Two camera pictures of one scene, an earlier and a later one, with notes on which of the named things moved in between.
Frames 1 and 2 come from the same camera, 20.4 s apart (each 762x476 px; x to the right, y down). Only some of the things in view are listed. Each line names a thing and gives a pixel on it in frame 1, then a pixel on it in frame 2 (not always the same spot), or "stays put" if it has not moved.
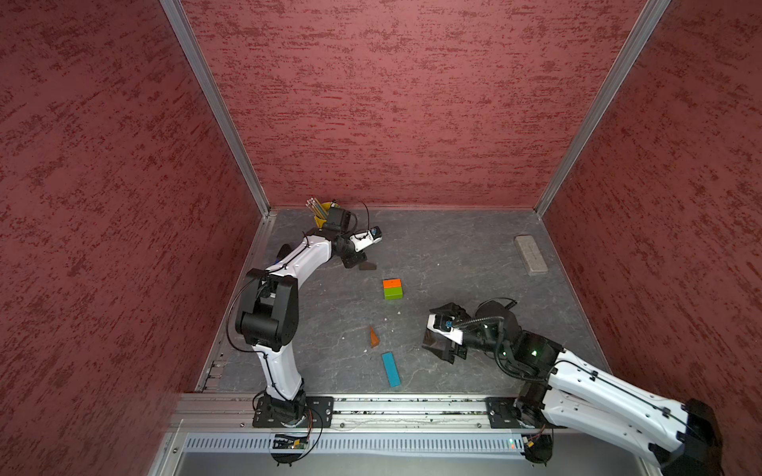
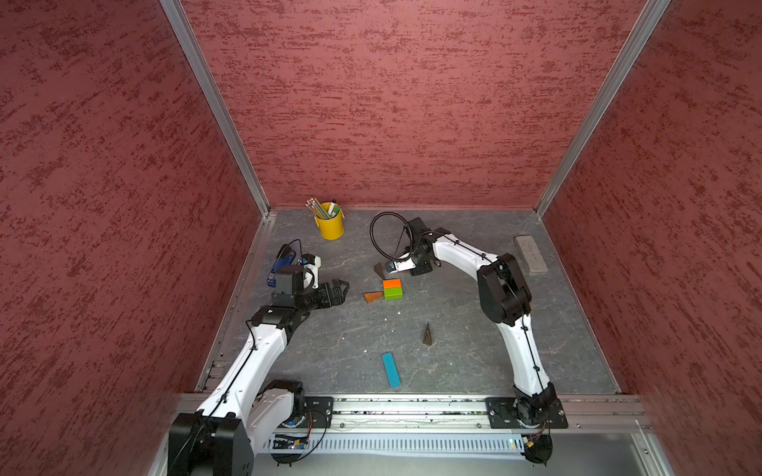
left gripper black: x=354 y=260 to x=338 y=297
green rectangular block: x=391 y=294 stays put
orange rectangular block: x=391 y=283 stays put
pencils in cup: x=317 y=208 stays put
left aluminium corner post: x=190 y=43 stays put
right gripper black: x=449 y=356 to x=422 y=270
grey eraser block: x=531 y=255 stays put
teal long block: x=391 y=369 stays put
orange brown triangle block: x=374 y=339 to x=373 y=297
